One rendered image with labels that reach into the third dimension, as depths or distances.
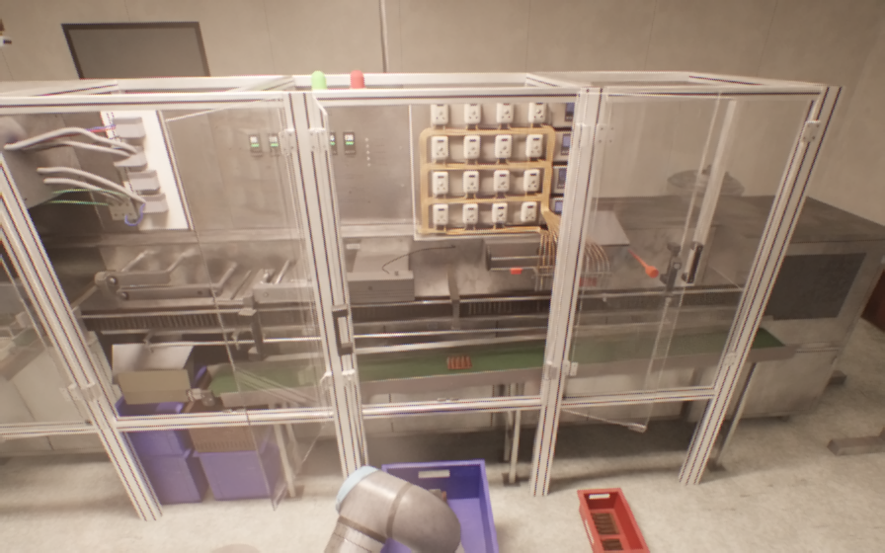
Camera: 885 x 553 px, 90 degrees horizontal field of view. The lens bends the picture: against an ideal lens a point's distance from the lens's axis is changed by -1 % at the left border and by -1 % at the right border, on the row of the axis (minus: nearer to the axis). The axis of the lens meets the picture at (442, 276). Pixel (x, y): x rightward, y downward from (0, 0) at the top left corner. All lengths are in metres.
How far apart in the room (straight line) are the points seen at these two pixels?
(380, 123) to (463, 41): 2.83
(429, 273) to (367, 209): 0.40
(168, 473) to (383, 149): 1.72
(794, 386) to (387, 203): 2.28
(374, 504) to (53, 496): 2.16
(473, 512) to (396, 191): 1.37
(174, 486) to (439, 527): 1.68
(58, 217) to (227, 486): 1.40
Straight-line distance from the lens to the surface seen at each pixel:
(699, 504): 2.61
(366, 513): 1.08
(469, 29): 4.70
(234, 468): 2.37
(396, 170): 1.99
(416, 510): 1.05
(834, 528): 2.83
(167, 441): 2.34
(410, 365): 1.95
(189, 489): 2.54
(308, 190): 1.45
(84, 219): 2.49
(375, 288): 1.77
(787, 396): 3.04
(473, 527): 2.00
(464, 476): 1.96
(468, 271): 2.10
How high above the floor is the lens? 1.90
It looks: 27 degrees down
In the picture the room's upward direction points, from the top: straight up
